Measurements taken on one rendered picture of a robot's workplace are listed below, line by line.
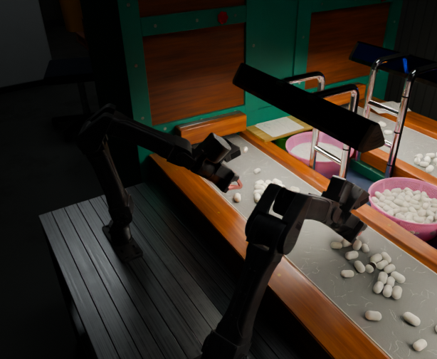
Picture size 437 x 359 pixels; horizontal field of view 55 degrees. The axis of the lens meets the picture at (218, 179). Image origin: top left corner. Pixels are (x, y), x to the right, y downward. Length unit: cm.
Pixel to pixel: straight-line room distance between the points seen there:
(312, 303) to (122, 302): 50
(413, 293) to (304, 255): 29
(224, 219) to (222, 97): 63
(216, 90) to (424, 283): 103
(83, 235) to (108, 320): 38
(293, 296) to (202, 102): 92
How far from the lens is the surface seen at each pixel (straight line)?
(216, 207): 133
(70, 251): 141
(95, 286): 126
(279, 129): 181
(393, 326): 109
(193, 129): 163
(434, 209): 150
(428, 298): 118
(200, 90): 168
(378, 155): 171
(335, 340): 99
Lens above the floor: 153
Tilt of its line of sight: 32 degrees down
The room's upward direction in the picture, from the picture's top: 1 degrees counter-clockwise
